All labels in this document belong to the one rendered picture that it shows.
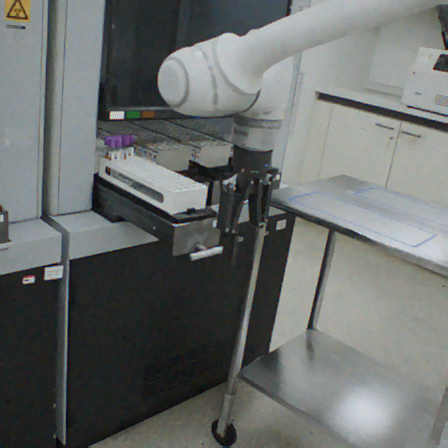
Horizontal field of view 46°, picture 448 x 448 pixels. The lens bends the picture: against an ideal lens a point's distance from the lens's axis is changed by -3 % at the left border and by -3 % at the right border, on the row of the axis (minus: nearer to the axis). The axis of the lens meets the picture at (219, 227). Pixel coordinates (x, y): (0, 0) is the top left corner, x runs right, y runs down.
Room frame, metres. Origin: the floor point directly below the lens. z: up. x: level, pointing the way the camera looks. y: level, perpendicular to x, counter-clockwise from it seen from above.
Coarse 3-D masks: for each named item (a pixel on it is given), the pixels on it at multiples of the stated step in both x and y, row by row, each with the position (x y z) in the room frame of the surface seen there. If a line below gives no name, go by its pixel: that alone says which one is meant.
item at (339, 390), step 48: (288, 192) 1.36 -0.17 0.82; (336, 192) 1.43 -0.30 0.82; (384, 192) 1.50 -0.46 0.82; (336, 240) 1.64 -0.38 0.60; (384, 240) 1.10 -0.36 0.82; (432, 240) 1.14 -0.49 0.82; (240, 336) 1.30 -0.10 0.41; (288, 384) 1.28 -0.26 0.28; (336, 384) 1.31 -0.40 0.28; (384, 384) 1.34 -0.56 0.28; (336, 432) 1.10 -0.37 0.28; (384, 432) 1.13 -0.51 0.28; (432, 432) 0.95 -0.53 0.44
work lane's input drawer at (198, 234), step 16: (96, 176) 1.27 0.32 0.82; (96, 192) 1.25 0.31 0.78; (112, 192) 1.20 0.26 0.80; (128, 192) 1.18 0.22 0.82; (112, 208) 1.20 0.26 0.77; (128, 208) 1.15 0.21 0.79; (144, 208) 1.12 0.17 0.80; (160, 208) 1.10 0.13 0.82; (192, 208) 1.11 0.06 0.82; (208, 208) 1.15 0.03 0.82; (144, 224) 1.11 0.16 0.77; (160, 224) 1.07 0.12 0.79; (176, 224) 1.05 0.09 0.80; (192, 224) 1.07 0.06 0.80; (208, 224) 1.11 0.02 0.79; (176, 240) 1.04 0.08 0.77; (192, 240) 1.08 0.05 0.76; (208, 240) 1.11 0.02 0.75; (192, 256) 1.02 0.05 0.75
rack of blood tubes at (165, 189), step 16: (128, 160) 1.29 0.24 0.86; (144, 160) 1.30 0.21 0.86; (112, 176) 1.26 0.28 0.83; (128, 176) 1.27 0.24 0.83; (144, 176) 1.17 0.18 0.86; (160, 176) 1.19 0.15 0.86; (176, 176) 1.21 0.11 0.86; (144, 192) 1.22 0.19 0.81; (160, 192) 1.11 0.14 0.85; (176, 192) 1.08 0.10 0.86; (192, 192) 1.11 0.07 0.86; (176, 208) 1.09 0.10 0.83
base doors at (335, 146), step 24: (312, 120) 3.71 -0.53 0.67; (336, 120) 3.58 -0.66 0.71; (360, 120) 3.45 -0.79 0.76; (384, 120) 3.34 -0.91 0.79; (312, 144) 3.68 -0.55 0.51; (336, 144) 3.55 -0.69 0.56; (360, 144) 3.43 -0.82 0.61; (384, 144) 3.31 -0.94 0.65; (408, 144) 3.21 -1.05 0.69; (432, 144) 3.11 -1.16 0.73; (312, 168) 3.66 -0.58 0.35; (336, 168) 3.53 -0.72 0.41; (360, 168) 3.40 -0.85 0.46; (384, 168) 3.29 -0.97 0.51; (408, 168) 3.18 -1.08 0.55; (432, 168) 3.08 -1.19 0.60; (408, 192) 3.15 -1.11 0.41; (432, 192) 3.05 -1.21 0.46
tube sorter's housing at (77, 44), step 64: (64, 0) 1.17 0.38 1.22; (64, 64) 1.17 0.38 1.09; (64, 128) 1.18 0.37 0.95; (64, 192) 1.18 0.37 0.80; (64, 256) 1.11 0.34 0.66; (128, 256) 1.22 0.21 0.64; (64, 320) 1.11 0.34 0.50; (128, 320) 1.23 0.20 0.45; (192, 320) 1.40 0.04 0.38; (256, 320) 1.62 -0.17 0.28; (64, 384) 1.11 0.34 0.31; (128, 384) 1.24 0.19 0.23; (192, 384) 1.42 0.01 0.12
